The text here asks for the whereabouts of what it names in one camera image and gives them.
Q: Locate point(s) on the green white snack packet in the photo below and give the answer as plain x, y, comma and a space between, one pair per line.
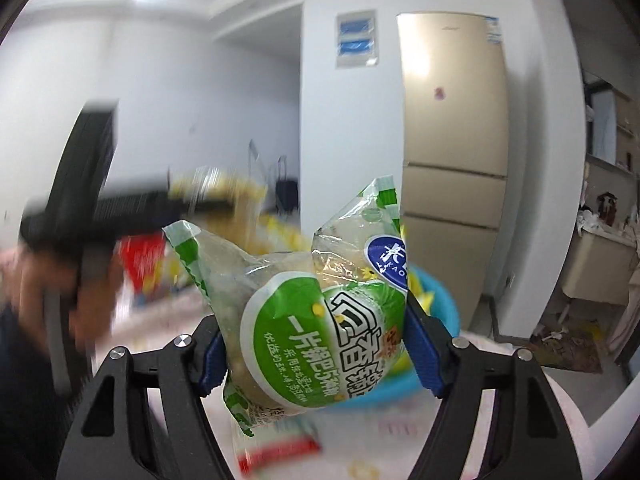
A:
310, 340

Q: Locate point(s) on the beige vanity cabinet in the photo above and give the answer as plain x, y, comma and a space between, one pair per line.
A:
597, 270

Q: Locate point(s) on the pink printed blanket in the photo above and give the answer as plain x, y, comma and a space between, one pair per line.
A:
380, 440

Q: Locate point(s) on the blue white fridge label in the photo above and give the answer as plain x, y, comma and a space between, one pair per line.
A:
492, 30

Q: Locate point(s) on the pink towel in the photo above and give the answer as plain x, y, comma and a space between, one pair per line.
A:
627, 315

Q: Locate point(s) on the pink fridge sticker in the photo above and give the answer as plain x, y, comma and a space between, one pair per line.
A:
440, 93

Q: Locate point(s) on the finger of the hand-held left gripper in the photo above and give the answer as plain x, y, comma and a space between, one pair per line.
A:
200, 205

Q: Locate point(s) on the gold refrigerator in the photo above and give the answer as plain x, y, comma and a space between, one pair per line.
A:
450, 135

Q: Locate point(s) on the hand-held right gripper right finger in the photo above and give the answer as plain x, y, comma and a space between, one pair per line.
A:
425, 355

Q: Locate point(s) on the black suitcase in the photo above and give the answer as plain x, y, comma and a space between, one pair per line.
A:
286, 190

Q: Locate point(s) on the red white snack packet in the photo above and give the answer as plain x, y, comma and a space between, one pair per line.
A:
280, 452

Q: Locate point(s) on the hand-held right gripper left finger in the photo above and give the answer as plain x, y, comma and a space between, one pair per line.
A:
212, 360

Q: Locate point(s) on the person's left forearm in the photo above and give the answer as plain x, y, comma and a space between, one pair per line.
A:
25, 390

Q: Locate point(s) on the brown floor mat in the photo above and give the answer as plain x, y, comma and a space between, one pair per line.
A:
570, 355

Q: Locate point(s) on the person's left hand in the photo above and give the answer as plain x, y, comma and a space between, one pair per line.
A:
30, 280

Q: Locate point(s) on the grey electrical panel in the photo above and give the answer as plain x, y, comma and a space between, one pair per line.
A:
356, 37

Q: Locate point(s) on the blue plastic basin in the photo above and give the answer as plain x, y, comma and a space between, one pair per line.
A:
445, 310

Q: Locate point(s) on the bathroom mirror cabinet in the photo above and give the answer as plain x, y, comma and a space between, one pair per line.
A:
607, 130

